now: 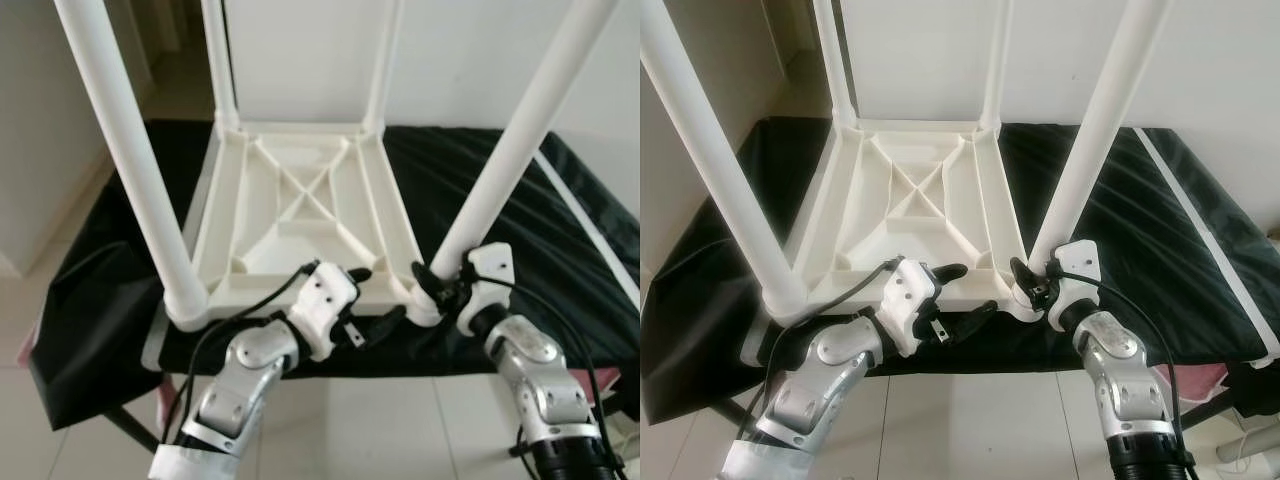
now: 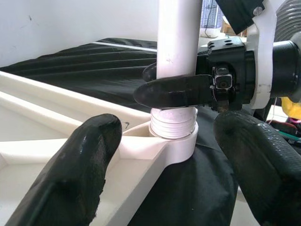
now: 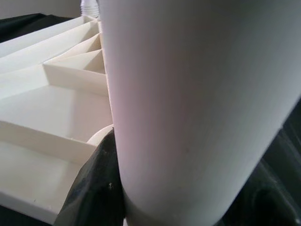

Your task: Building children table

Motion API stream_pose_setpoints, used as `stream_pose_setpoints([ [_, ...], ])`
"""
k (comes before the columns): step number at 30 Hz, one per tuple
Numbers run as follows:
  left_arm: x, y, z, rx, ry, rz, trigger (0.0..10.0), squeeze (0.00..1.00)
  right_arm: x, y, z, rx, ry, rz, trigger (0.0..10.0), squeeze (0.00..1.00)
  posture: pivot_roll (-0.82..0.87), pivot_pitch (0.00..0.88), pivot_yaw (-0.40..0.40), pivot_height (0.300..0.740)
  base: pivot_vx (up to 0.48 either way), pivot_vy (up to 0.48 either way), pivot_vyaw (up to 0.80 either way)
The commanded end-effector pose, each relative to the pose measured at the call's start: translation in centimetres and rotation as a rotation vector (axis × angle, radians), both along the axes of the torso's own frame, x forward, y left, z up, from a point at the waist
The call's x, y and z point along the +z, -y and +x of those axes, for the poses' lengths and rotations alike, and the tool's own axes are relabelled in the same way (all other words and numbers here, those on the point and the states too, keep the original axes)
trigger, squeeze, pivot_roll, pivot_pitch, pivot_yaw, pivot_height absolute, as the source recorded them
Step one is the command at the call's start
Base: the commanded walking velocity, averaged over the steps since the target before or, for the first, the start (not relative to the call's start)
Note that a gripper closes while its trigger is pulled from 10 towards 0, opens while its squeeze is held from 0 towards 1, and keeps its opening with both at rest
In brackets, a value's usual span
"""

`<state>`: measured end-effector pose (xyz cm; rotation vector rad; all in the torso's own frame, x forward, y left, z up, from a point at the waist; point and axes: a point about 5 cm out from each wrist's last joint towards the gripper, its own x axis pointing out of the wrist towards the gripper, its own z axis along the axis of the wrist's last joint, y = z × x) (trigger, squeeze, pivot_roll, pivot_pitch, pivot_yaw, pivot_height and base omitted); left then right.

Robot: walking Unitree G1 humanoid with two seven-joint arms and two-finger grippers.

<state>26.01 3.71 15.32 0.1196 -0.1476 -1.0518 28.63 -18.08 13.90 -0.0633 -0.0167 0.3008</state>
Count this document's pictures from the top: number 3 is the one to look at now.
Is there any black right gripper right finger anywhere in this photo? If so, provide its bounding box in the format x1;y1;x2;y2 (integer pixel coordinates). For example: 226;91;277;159
223;174;301;226

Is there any white plastic table top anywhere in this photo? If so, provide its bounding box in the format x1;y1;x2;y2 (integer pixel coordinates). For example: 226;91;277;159
0;15;116;225

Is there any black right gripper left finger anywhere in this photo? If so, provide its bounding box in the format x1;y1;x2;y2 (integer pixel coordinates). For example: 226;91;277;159
53;128;127;226

